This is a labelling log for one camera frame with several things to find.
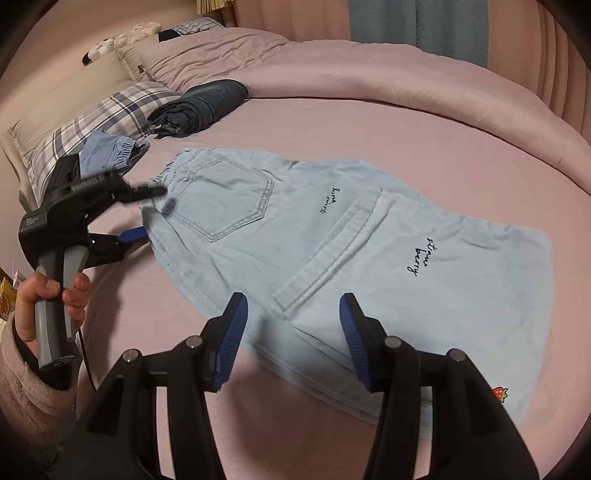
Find blue denim shorts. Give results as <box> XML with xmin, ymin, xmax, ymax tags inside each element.
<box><xmin>78</xmin><ymin>130</ymin><xmax>151</xmax><ymax>176</ymax></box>

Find blue curtain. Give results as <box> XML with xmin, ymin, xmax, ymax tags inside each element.
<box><xmin>348</xmin><ymin>0</ymin><xmax>490</xmax><ymax>66</ymax></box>

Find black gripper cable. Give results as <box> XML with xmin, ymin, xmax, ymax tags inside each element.
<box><xmin>75</xmin><ymin>323</ymin><xmax>100</xmax><ymax>393</ymax></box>

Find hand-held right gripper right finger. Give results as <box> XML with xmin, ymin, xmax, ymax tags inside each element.
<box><xmin>339</xmin><ymin>292</ymin><xmax>541</xmax><ymax>480</ymax></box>

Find plaid pillow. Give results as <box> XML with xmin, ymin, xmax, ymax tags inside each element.
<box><xmin>8</xmin><ymin>82</ymin><xmax>182</xmax><ymax>197</ymax></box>

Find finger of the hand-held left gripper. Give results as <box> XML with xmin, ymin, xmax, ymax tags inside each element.
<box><xmin>87</xmin><ymin>225</ymin><xmax>149</xmax><ymax>269</ymax></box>
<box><xmin>69</xmin><ymin>172</ymin><xmax>180</xmax><ymax>215</ymax></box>

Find small checked pillow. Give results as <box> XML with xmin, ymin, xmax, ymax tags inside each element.
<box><xmin>170</xmin><ymin>18</ymin><xmax>223</xmax><ymax>37</ymax></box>

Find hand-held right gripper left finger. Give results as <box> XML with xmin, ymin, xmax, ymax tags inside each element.
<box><xmin>55</xmin><ymin>292</ymin><xmax>250</xmax><ymax>480</ymax></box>

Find person's left forearm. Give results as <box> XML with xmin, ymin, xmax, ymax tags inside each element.
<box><xmin>0</xmin><ymin>318</ymin><xmax>80</xmax><ymax>467</ymax></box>

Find pink curtain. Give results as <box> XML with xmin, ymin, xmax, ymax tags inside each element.
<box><xmin>485</xmin><ymin>0</ymin><xmax>591</xmax><ymax>137</ymax></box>
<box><xmin>230</xmin><ymin>0</ymin><xmax>352</xmax><ymax>43</ymax></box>

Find yellow fringed cloth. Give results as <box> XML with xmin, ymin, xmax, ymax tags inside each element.
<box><xmin>194</xmin><ymin>0</ymin><xmax>237</xmax><ymax>14</ymax></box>

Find yellow packet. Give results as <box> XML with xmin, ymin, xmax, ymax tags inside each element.
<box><xmin>0</xmin><ymin>276</ymin><xmax>20</xmax><ymax>320</ymax></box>

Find white plush toy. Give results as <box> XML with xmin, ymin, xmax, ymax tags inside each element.
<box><xmin>82</xmin><ymin>22</ymin><xmax>163</xmax><ymax>66</ymax></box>

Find pink duvet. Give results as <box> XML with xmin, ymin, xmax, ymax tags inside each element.
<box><xmin>139</xmin><ymin>27</ymin><xmax>591</xmax><ymax>186</ymax></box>

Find dark folded jeans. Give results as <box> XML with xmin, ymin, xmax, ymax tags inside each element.
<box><xmin>148</xmin><ymin>79</ymin><xmax>250</xmax><ymax>138</ymax></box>

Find beige pillow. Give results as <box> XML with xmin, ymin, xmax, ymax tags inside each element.
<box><xmin>0</xmin><ymin>52</ymin><xmax>139</xmax><ymax>185</ymax></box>

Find light blue strawberry pants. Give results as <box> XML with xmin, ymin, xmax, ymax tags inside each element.
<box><xmin>140</xmin><ymin>147</ymin><xmax>555</xmax><ymax>428</ymax></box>

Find person's left hand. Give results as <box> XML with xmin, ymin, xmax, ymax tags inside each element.
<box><xmin>14</xmin><ymin>271</ymin><xmax>93</xmax><ymax>343</ymax></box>

